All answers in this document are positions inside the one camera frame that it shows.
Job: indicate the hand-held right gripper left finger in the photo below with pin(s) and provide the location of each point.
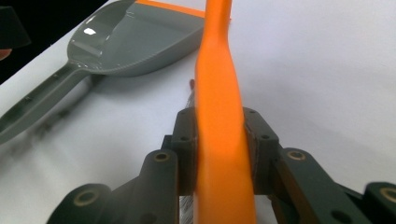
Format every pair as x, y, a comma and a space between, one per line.
186, 149

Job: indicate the grey dustpan with orange lip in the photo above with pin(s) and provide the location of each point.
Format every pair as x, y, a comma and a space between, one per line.
149, 40

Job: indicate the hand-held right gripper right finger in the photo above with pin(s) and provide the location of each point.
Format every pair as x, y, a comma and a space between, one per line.
261, 149

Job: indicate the orange brush with grey bristles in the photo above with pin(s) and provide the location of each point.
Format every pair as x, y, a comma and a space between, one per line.
218, 124

